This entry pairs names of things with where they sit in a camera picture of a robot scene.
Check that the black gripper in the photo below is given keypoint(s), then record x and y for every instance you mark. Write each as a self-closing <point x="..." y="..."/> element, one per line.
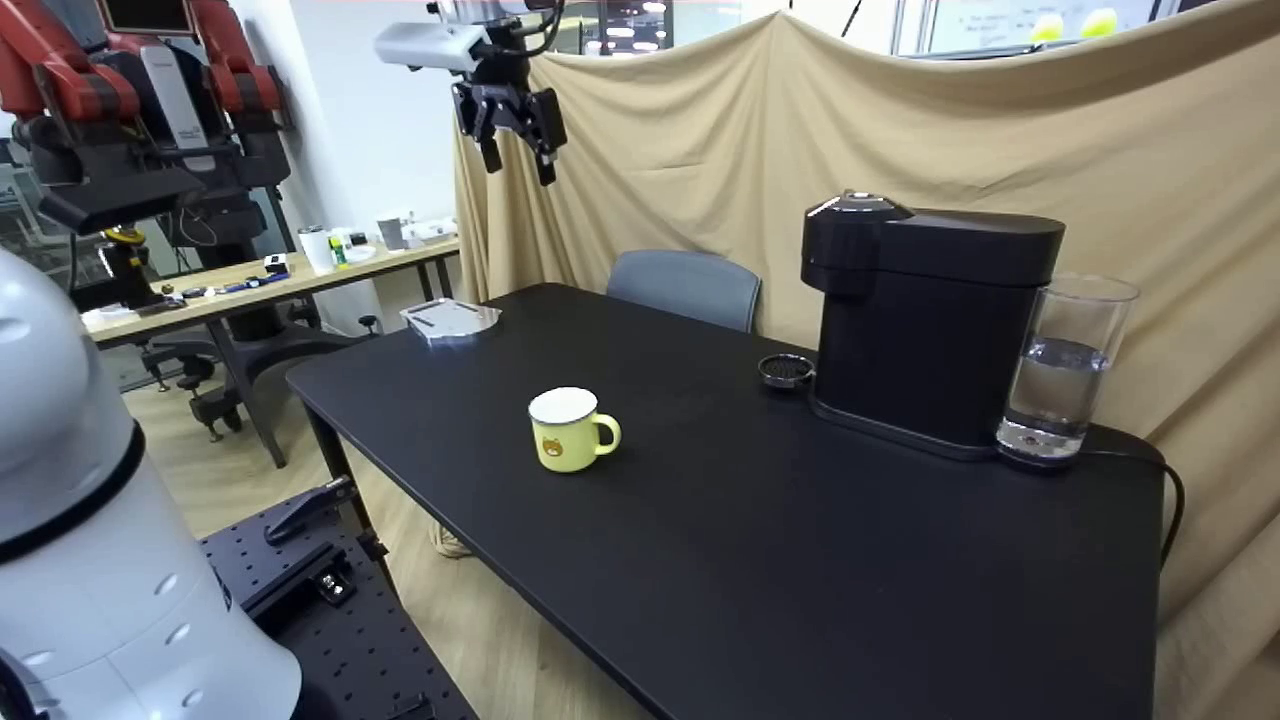
<point x="515" y="102"/>

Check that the yellow mug with white inside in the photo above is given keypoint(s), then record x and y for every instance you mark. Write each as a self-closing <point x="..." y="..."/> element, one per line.
<point x="566" y="434"/>

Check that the dark monitor screen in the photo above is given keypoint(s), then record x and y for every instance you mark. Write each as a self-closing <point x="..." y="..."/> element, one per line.
<point x="638" y="24"/>

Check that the white plastic packet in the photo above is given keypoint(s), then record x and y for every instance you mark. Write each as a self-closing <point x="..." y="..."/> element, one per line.
<point x="450" y="321"/>

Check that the grey chair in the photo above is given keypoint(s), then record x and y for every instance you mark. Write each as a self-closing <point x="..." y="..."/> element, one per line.
<point x="685" y="285"/>

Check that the white box on desk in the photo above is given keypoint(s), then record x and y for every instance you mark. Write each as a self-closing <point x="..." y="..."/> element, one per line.
<point x="322" y="250"/>

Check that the wooden desk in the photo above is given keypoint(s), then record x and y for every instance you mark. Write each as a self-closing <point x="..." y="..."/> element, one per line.
<point x="252" y="285"/>

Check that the small round black drip tray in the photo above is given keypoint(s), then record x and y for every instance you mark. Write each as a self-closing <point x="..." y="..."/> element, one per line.
<point x="787" y="371"/>

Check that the black table leg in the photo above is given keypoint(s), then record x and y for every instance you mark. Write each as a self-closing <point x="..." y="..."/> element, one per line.
<point x="333" y="463"/>

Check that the black office chair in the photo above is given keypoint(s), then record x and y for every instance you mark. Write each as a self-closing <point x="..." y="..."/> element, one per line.
<point x="182" y="358"/>

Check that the red and black robot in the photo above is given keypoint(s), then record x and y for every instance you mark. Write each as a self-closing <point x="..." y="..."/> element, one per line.
<point x="121" y="94"/>

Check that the beige cloth backdrop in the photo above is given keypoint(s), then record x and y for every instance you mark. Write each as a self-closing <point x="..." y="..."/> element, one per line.
<point x="933" y="122"/>

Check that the black coffee machine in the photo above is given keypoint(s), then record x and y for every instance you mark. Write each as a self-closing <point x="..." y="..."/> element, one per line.
<point x="921" y="321"/>

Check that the yellow ball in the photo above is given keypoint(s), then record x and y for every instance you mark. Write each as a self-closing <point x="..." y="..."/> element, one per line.
<point x="1048" y="24"/>
<point x="1102" y="23"/>

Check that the clear water tank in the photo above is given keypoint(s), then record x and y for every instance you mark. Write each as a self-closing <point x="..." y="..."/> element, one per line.
<point x="1060" y="382"/>

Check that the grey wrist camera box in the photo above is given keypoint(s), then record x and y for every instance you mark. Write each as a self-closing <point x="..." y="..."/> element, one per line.
<point x="426" y="44"/>

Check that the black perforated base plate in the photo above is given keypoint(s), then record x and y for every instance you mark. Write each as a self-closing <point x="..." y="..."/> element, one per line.
<point x="361" y="644"/>

